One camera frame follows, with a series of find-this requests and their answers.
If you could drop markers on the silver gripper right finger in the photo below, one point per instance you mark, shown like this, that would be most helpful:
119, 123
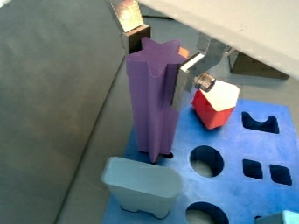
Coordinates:
193, 72

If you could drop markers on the blue shape-sorting board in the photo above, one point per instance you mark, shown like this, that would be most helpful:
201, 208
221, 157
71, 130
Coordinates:
239, 169

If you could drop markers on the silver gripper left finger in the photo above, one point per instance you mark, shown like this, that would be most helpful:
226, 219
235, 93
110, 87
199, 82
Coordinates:
134, 29

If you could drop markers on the light blue rectangular peg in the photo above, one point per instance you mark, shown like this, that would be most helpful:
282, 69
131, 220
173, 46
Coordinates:
285, 217

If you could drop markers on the purple star-shaped peg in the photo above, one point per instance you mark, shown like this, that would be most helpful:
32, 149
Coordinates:
153, 73

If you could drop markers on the tall blue rounded peg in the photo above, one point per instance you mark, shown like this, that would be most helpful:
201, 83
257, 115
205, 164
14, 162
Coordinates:
143, 187

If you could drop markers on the red pentagon peg white top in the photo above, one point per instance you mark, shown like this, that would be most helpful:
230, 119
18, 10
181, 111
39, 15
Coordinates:
214, 105

